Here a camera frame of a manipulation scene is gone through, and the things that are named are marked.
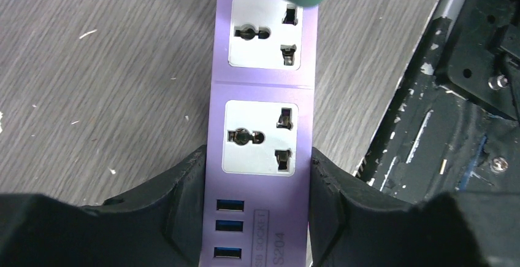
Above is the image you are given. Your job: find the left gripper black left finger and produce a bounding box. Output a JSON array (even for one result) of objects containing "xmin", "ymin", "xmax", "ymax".
[{"xmin": 1, "ymin": 146, "xmax": 206, "ymax": 266}]

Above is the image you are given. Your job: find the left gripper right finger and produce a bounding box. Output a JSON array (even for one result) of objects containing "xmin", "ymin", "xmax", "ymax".
[{"xmin": 309, "ymin": 149, "xmax": 519, "ymax": 266}]

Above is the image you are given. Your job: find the purple power strip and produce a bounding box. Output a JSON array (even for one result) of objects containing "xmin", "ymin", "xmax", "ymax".
[{"xmin": 200, "ymin": 0, "xmax": 318, "ymax": 266}]

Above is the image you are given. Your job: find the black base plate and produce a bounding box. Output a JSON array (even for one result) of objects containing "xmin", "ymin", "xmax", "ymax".
[{"xmin": 355, "ymin": 0, "xmax": 519, "ymax": 203}]

